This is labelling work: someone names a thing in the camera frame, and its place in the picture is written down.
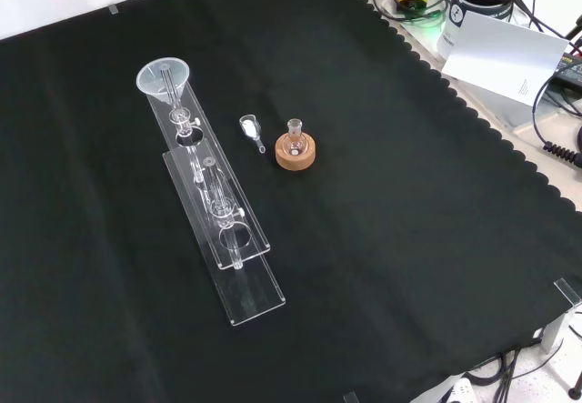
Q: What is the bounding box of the small round-bottom glass flask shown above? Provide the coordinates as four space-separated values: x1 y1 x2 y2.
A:
282 118 306 157

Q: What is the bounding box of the black floor cable bundle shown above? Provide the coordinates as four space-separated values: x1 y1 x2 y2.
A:
467 343 565 403

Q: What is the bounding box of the translucent plastic funnel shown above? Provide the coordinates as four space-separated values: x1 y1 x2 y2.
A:
135 56 192 120

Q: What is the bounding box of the black coiled cable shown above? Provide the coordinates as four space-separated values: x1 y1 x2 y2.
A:
531 70 582 167

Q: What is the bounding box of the white power strip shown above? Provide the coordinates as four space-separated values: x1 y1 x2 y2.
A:
438 378 477 403

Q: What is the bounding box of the black cloth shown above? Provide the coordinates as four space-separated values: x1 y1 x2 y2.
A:
0 0 577 403

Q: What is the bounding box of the black power adapter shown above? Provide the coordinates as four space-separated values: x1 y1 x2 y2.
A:
552 52 582 86

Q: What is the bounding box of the pale board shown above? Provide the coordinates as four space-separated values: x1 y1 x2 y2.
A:
441 11 571 107

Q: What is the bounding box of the glass weighing funnel with powder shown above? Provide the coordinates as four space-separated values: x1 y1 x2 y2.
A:
238 114 267 155

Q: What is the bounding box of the clear acrylic funnel stand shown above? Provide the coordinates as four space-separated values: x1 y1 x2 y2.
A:
145 68 287 328

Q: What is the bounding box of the clear and grey bracket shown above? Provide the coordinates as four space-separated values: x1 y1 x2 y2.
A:
540 277 582 354

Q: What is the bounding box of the cork ring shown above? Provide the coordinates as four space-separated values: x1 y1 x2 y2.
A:
275 132 316 173

